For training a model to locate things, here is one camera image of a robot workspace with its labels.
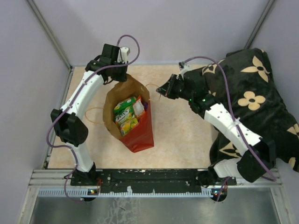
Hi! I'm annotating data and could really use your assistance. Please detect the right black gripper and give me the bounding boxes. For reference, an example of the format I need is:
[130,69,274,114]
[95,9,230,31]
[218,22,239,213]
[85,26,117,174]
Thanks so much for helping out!
[157,74,193,101]

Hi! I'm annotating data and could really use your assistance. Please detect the red brown paper bag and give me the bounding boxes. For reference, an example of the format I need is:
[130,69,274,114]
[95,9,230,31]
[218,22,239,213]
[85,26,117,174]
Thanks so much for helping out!
[102,75,154,153]

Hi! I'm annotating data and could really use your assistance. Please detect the black floral pillow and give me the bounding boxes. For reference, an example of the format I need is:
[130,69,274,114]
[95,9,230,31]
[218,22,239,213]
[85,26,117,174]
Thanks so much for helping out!
[182,48,299,175]

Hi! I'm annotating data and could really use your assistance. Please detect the green yellow snack bag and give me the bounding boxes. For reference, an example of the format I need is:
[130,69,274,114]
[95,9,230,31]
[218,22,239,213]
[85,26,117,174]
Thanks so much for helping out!
[113,97,138,136]

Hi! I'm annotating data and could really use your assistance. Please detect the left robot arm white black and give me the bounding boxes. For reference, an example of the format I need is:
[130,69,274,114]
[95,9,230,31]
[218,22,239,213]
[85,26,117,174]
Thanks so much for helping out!
[50,44,130,186]

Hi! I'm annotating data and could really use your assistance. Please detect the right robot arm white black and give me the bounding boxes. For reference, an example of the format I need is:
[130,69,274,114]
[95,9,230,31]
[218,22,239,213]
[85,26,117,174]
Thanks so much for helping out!
[156,74,276,185]

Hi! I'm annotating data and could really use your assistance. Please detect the orange white snack packet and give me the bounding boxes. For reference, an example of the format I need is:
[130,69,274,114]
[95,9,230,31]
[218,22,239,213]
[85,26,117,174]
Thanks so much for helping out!
[133,95,146,121]

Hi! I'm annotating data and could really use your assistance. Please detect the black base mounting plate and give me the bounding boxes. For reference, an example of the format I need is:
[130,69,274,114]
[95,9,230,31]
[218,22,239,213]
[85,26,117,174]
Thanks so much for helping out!
[71,168,225,194]

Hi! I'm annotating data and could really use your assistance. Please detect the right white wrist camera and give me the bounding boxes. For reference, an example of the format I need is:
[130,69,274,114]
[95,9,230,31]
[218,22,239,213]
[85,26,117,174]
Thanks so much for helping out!
[178,61,191,77]

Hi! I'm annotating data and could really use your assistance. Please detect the white toothed cable rail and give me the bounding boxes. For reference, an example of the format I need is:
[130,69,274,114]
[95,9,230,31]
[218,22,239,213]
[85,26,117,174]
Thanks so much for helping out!
[37,187,214,198]

